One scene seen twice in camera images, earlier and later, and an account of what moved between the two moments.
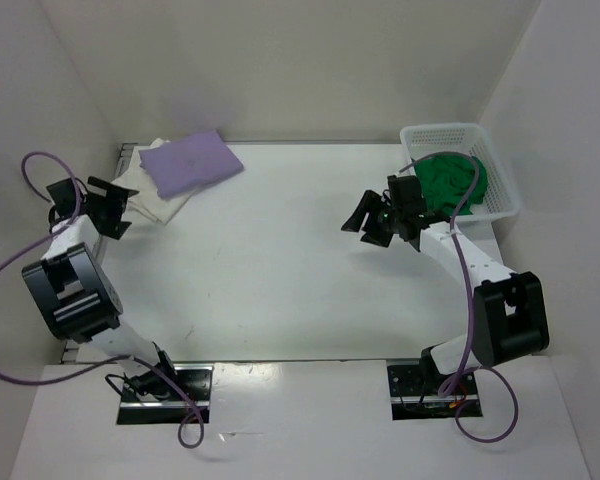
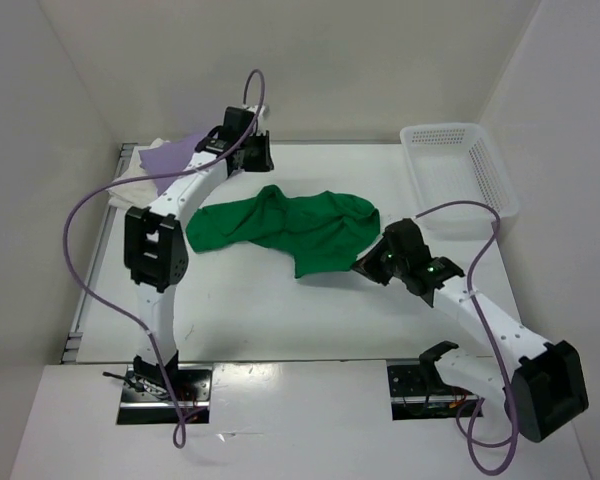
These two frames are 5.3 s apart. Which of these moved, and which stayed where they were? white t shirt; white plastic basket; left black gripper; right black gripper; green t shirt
Moved: left black gripper; right black gripper; green t shirt
Stayed: white t shirt; white plastic basket
